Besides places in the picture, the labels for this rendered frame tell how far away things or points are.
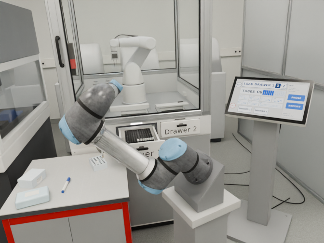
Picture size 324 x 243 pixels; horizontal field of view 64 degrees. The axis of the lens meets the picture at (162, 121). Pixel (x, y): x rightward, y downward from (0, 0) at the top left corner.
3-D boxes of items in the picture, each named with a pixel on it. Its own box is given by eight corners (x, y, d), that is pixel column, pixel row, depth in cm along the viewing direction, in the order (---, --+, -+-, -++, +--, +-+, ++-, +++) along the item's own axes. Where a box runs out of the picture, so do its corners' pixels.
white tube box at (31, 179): (33, 188, 142) (31, 180, 140) (19, 187, 143) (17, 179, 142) (47, 176, 153) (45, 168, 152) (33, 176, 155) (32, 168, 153)
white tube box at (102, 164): (107, 168, 160) (107, 162, 159) (94, 171, 156) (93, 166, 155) (102, 160, 171) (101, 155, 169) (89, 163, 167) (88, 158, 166)
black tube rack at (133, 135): (154, 149, 165) (154, 139, 163) (126, 152, 162) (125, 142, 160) (150, 136, 186) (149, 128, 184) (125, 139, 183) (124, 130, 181)
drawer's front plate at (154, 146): (166, 157, 157) (165, 140, 154) (117, 163, 153) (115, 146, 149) (166, 155, 159) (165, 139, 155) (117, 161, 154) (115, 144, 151)
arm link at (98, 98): (95, 74, 92) (111, 75, 140) (75, 98, 93) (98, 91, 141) (120, 95, 94) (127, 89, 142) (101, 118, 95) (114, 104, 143)
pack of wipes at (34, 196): (49, 192, 138) (47, 184, 137) (49, 201, 130) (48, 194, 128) (18, 199, 133) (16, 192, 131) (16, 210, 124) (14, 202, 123)
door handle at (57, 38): (63, 68, 158) (58, 35, 152) (59, 68, 158) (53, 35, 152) (64, 67, 163) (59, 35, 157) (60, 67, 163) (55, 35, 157)
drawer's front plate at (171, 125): (200, 133, 192) (200, 118, 188) (161, 137, 187) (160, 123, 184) (199, 132, 193) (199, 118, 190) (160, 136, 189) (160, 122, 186)
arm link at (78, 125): (182, 177, 113) (77, 101, 92) (160, 202, 115) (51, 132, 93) (174, 164, 124) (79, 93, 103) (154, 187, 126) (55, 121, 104)
